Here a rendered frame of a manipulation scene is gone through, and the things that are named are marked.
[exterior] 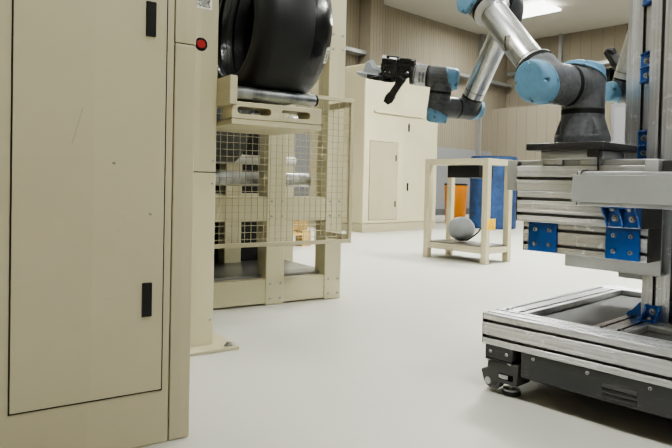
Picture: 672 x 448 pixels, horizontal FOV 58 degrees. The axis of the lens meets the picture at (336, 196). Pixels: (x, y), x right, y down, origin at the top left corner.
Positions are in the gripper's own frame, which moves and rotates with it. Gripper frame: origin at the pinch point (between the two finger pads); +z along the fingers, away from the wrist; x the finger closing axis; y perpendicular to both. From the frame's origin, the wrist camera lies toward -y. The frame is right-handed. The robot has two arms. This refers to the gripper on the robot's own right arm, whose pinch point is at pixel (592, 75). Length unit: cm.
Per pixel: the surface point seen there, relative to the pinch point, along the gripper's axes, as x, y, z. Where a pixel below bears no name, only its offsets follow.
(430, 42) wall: 349, -171, 829
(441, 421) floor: -118, 91, -75
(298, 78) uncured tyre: -125, -7, 3
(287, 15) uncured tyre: -129, -27, -8
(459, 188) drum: 275, 90, 635
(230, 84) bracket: -150, -6, -5
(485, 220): 56, 81, 191
